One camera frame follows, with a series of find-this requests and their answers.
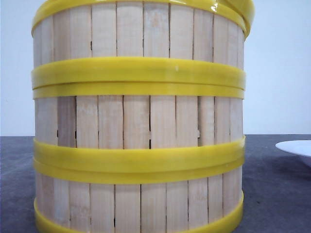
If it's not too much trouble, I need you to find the yellow rimmed steamer lid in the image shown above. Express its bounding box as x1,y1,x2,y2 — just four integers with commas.
210,0,255,39

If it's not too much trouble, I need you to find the white plate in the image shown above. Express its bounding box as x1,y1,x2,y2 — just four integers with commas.
275,140,311,167

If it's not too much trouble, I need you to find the front bamboo steamer basket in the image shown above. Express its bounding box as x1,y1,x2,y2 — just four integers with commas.
34,158,244,233

